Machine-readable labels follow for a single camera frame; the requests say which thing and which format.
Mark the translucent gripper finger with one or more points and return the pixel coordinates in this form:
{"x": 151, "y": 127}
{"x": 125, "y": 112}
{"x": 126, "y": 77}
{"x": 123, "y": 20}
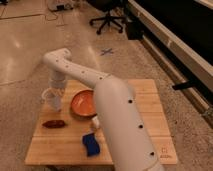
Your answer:
{"x": 46, "y": 93}
{"x": 61, "y": 92}

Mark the black office chair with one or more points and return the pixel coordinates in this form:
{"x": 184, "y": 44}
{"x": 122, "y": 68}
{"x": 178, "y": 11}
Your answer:
{"x": 106, "y": 6}

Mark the power strip with cables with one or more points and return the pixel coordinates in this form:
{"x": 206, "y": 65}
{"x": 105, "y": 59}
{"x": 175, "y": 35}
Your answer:
{"x": 55, "y": 6}

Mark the orange ceramic bowl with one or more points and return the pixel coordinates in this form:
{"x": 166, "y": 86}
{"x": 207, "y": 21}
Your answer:
{"x": 82, "y": 103}

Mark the brown sausage toy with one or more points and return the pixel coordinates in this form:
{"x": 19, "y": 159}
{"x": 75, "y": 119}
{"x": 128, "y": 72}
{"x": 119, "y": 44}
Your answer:
{"x": 54, "y": 124}

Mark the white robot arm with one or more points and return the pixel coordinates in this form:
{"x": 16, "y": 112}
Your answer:
{"x": 125, "y": 133}

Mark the blue sponge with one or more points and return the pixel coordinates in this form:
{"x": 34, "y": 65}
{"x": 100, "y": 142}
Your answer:
{"x": 91, "y": 144}

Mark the wooden table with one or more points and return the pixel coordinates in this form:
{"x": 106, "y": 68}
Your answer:
{"x": 63, "y": 146}

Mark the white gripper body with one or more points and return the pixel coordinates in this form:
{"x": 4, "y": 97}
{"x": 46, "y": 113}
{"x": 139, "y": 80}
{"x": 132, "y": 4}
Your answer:
{"x": 57, "y": 80}

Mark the white ceramic cup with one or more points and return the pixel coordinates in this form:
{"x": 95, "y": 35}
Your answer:
{"x": 54, "y": 100}

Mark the white squeeze bottle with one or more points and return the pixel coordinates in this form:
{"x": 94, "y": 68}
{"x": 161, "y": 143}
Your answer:
{"x": 95, "y": 122}

